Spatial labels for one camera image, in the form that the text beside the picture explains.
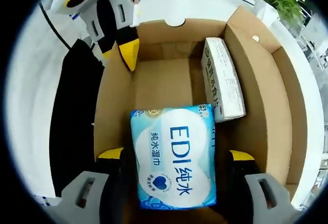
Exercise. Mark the person's white shirt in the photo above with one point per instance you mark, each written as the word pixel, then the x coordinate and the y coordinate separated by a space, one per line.
pixel 28 106

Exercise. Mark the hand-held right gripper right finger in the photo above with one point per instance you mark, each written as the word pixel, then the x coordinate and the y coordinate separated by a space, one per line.
pixel 266 198

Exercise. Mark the blue soft wet wipes pack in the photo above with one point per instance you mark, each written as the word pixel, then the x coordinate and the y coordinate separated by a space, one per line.
pixel 174 157

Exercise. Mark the white medicine box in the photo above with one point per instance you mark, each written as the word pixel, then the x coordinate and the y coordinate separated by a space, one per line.
pixel 223 80

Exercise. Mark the person's black trousers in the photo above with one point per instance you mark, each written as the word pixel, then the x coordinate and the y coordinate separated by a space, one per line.
pixel 74 106

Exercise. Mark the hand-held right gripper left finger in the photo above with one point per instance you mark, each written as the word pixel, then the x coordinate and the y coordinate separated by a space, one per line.
pixel 84 195

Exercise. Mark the brown cardboard shoe box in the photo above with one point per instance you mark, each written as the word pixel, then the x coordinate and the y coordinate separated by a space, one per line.
pixel 164 80

